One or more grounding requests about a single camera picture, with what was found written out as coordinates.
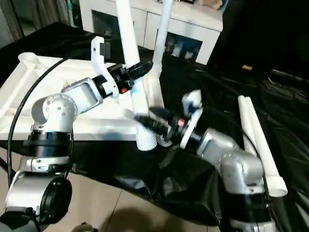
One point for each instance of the white plastic table leg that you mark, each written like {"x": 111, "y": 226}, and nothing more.
{"x": 163, "y": 36}
{"x": 129, "y": 36}
{"x": 260, "y": 135}
{"x": 246, "y": 116}

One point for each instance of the white plastic table top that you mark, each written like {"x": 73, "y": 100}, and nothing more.
{"x": 48, "y": 79}

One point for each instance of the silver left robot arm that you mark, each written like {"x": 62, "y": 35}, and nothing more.
{"x": 60, "y": 111}

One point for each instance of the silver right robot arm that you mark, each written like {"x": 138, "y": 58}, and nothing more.
{"x": 236, "y": 166}

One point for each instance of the white cabinet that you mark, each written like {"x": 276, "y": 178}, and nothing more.
{"x": 144, "y": 14}

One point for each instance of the black mat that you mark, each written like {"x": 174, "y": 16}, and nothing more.
{"x": 193, "y": 183}

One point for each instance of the small yellow label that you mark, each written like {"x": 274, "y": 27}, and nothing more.
{"x": 247, "y": 67}

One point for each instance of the grey curtain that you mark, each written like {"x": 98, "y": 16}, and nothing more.
{"x": 36, "y": 14}

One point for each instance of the dark robot foot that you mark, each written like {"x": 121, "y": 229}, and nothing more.
{"x": 82, "y": 228}

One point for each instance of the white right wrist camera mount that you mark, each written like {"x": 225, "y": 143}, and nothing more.
{"x": 193, "y": 101}

